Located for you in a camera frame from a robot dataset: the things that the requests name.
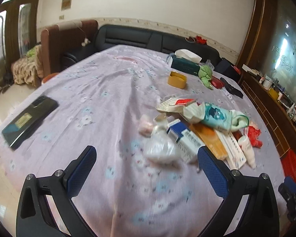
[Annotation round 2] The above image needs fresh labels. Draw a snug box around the yellow plastic box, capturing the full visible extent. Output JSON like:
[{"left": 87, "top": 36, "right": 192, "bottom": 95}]
[{"left": 167, "top": 71, "right": 187, "bottom": 89}]

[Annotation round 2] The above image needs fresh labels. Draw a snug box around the wooden glass door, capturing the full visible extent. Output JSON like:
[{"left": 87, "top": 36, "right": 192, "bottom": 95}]
[{"left": 0, "top": 0, "right": 39, "bottom": 91}]

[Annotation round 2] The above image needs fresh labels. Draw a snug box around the green knitted cloth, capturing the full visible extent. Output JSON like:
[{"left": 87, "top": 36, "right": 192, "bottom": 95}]
[{"left": 198, "top": 65, "right": 213, "bottom": 90}]

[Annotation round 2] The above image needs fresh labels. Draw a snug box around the black smartphone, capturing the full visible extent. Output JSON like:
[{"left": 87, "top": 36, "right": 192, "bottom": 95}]
[{"left": 2, "top": 95, "right": 59, "bottom": 150}]

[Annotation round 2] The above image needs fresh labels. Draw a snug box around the blue white medicine box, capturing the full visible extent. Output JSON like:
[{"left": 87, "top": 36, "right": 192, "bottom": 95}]
[{"left": 167, "top": 119, "right": 205, "bottom": 164}]

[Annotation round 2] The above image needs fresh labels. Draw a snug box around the long white paper box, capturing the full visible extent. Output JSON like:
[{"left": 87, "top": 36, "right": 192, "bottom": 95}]
[{"left": 215, "top": 130, "right": 246, "bottom": 170}]

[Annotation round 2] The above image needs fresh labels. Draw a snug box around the black leather sofa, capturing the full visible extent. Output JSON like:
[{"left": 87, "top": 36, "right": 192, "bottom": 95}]
[{"left": 60, "top": 25, "right": 221, "bottom": 70}]

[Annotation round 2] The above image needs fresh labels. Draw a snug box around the red crumpled wrapper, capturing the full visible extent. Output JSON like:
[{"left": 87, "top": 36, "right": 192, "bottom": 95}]
[{"left": 246, "top": 126, "right": 262, "bottom": 148}]

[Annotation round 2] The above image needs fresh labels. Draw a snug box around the clear plastic bag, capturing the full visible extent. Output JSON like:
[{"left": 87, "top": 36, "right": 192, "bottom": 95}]
[{"left": 143, "top": 125, "right": 181, "bottom": 164}]

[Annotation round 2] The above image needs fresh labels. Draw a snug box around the wooden brick-pattern counter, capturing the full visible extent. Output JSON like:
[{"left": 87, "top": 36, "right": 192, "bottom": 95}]
[{"left": 240, "top": 72, "right": 296, "bottom": 157}]

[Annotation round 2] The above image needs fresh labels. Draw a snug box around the dark green tissue box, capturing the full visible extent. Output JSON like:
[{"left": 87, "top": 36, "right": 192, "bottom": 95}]
[{"left": 168, "top": 55, "right": 200, "bottom": 76}]

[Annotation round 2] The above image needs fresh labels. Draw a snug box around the orange cardboard box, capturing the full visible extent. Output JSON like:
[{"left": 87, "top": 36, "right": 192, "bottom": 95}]
[{"left": 189, "top": 123, "right": 228, "bottom": 161}]

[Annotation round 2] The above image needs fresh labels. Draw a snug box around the red foil packet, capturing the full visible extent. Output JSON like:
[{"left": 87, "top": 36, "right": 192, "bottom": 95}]
[{"left": 210, "top": 76, "right": 224, "bottom": 89}]

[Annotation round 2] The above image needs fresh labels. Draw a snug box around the pink crumpled tissue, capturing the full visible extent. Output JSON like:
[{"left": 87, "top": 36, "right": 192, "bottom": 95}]
[{"left": 138, "top": 115, "right": 154, "bottom": 137}]

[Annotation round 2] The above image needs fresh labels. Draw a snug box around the white red snack bag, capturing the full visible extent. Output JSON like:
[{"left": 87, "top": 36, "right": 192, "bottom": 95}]
[{"left": 156, "top": 98, "right": 205, "bottom": 124}]

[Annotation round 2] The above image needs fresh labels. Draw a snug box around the brown armchair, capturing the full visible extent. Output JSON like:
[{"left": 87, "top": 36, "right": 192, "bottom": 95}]
[{"left": 40, "top": 19, "right": 98, "bottom": 76}]

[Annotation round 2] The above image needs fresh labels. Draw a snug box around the floral lilac tablecloth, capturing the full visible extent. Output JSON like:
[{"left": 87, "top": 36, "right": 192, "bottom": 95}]
[{"left": 0, "top": 45, "right": 284, "bottom": 236}]

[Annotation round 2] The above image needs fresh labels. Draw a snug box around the teal wet wipes pack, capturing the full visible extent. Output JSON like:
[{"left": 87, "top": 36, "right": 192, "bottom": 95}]
[{"left": 199, "top": 102, "right": 250, "bottom": 132}]

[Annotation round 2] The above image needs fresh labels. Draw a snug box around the red plastic basket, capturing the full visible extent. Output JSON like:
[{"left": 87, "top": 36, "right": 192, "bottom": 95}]
[{"left": 281, "top": 149, "right": 296, "bottom": 182}]

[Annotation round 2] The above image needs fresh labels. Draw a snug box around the white tube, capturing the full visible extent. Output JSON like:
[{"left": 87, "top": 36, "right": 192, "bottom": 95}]
[{"left": 238, "top": 135, "right": 257, "bottom": 168}]

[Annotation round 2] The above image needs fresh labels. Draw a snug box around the red ribbon decoration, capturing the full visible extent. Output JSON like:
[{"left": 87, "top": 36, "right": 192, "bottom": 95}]
[{"left": 185, "top": 36, "right": 207, "bottom": 45}]

